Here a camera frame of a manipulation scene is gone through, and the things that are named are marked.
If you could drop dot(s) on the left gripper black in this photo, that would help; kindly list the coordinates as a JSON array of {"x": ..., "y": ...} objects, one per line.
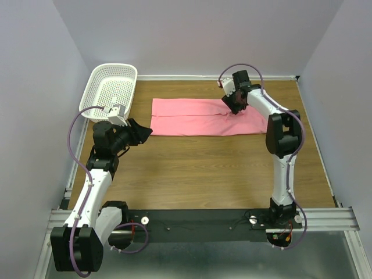
[{"x": 139, "y": 134}]

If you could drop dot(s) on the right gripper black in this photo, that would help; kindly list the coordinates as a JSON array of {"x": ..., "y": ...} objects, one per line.
[{"x": 233, "y": 108}]

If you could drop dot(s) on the pink t shirt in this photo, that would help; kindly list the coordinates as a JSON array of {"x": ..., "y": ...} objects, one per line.
[{"x": 203, "y": 117}]

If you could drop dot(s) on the white plastic laundry basket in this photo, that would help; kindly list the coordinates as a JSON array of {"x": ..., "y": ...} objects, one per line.
[{"x": 109, "y": 84}]

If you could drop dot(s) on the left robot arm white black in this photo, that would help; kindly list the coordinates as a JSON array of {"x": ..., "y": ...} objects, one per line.
[{"x": 78, "y": 244}]

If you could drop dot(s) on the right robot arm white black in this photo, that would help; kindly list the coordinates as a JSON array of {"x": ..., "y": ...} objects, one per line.
[{"x": 284, "y": 139}]

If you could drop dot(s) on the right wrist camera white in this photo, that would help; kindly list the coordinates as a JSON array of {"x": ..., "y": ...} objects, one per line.
[{"x": 227, "y": 85}]

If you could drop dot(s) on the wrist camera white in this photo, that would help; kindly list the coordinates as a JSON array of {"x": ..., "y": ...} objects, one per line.
[
  {"x": 116, "y": 115},
  {"x": 227, "y": 85}
]

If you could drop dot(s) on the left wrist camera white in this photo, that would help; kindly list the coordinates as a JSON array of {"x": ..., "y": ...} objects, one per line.
[{"x": 116, "y": 115}]

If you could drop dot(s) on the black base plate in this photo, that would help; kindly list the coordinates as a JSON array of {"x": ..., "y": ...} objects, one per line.
[{"x": 211, "y": 225}]

